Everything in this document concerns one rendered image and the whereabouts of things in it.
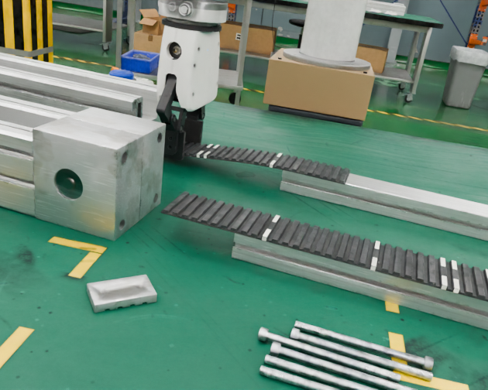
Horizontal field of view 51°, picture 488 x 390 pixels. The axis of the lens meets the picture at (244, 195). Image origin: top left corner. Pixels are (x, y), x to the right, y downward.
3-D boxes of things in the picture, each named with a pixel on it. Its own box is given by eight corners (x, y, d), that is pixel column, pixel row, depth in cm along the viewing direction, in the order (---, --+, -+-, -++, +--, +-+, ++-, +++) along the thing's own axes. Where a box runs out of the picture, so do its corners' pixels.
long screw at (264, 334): (256, 342, 39) (258, 331, 39) (259, 333, 40) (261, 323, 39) (397, 388, 37) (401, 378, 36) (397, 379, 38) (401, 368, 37)
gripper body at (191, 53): (204, 22, 59) (196, 117, 63) (234, 17, 68) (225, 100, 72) (146, 11, 60) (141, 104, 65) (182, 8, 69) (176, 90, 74)
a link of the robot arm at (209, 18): (211, 3, 58) (209, 30, 59) (237, 1, 66) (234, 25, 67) (145, -9, 60) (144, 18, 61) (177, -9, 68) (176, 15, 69)
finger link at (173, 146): (177, 116, 63) (173, 166, 66) (188, 111, 66) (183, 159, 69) (154, 111, 64) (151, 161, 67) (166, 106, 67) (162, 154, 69)
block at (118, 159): (170, 196, 61) (176, 118, 57) (114, 241, 50) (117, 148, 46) (102, 178, 63) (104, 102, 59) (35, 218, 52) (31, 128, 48)
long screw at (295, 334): (288, 342, 39) (290, 332, 39) (290, 334, 40) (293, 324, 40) (429, 387, 37) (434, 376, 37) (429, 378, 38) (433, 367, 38)
